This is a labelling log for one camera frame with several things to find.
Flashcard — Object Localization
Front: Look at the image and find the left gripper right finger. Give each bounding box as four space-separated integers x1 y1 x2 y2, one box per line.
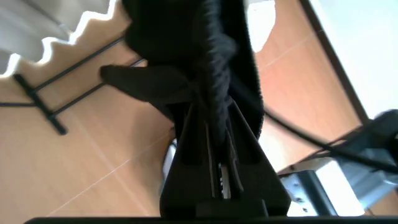
226 100 292 217

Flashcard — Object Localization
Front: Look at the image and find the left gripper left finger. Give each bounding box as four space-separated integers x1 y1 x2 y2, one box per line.
160 103 218 218

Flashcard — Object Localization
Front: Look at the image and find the black garment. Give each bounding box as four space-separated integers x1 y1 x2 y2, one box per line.
99 0 266 147

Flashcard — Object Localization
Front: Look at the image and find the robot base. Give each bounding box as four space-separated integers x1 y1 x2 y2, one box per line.
160 138 398 217

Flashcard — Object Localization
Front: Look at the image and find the white laundry basket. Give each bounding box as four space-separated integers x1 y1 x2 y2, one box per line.
245 0 277 54

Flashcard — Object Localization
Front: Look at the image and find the black clothes rack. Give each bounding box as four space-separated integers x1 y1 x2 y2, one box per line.
0 35 147 136

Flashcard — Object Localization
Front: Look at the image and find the beige curtain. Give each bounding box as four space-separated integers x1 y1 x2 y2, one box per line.
0 0 113 76

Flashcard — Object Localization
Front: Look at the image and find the black cable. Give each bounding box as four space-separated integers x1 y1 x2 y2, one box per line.
263 110 398 174

